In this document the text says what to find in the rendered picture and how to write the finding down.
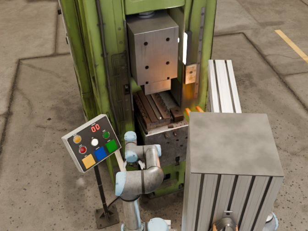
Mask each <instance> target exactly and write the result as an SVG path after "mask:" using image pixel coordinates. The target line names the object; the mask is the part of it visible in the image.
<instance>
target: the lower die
mask: <svg viewBox="0 0 308 231"><path fill-rule="evenodd" d="M135 95H136V96H137V97H136V96H135ZM133 96H134V100H135V99H136V100H135V104H136V103H137V102H140V104H139V103H137V105H136V106H137V107H138V106H139V105H141V106H142V107H141V106H139V107H138V110H140V109H141V110H140V115H141V113H142V112H145V114H144V113H142V117H143V116H144V117H143V122H144V124H145V126H146V128H147V130H149V129H153V128H157V127H161V126H165V125H169V124H170V116H169V114H167V113H168V112H167V111H165V110H166V109H165V107H164V108H163V106H164V105H163V104H162V105H161V103H162V102H161V100H160V98H159V97H158V95H157V93H152V94H151V96H152V98H153V100H154V102H155V103H156V105H157V107H158V109H159V111H160V113H161V114H162V116H163V120H159V118H158V116H157V114H156V112H155V110H154V108H153V106H152V104H151V102H150V101H149V99H148V97H147V95H145V94H144V92H143V91H142V90H140V91H137V92H135V93H132V97H133ZM157 97H158V98H157ZM138 99H139V101H138ZM159 100H160V101H159ZM142 109H143V110H142ZM166 114H167V115H166ZM146 116H147V118H146Z"/></svg>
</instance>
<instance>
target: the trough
mask: <svg viewBox="0 0 308 231"><path fill-rule="evenodd" d="M147 97H148V99H149V101H150V102H151V104H152V106H153V108H154V110H155V112H156V114H157V116H158V118H159V120H163V116H162V114H161V113H160V111H159V109H158V107H157V105H156V103H155V102H154V100H153V98H152V96H151V94H148V95H147ZM160 117H161V119H160Z"/></svg>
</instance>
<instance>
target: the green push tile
mask: <svg viewBox="0 0 308 231"><path fill-rule="evenodd" d="M105 145H106V147H107V149H108V151H109V153H111V152H113V151H114V150H116V149H117V148H118V147H117V145H116V143H115V141H114V139H113V140H111V141H110V142H108V143H107V144H105Z"/></svg>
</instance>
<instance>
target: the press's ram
mask: <svg viewBox="0 0 308 231"><path fill-rule="evenodd" d="M125 19H126V30H127V40H128V51H129V61H130V72H131V74H132V76H133V78H134V80H135V82H136V84H137V86H141V85H145V84H146V82H147V83H148V84H149V83H154V82H159V81H163V80H167V77H168V78H169V79H172V78H176V77H177V63H178V42H179V38H178V32H179V26H178V25H177V24H176V23H175V22H174V20H173V19H172V18H171V17H170V16H169V15H168V13H167V12H166V11H165V10H164V9H162V10H156V11H155V14H154V15H153V16H152V17H149V18H139V17H136V16H134V14H132V15H125Z"/></svg>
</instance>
